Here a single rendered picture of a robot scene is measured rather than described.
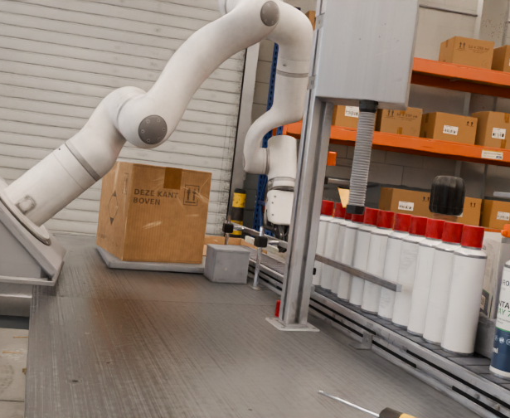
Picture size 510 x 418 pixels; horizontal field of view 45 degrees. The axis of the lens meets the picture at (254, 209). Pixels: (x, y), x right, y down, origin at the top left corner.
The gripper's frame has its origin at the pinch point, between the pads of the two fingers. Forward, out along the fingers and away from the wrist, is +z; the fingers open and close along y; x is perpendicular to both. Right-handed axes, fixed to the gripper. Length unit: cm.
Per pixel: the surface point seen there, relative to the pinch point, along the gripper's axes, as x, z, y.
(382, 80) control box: -67, -17, -8
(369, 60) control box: -66, -20, -11
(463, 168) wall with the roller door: 314, -167, 331
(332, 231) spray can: -32.4, 3.7, -1.5
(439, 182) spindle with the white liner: -38.8, -9.0, 24.3
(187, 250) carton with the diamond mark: 15.1, 0.3, -23.7
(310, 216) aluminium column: -46.6, 4.7, -13.9
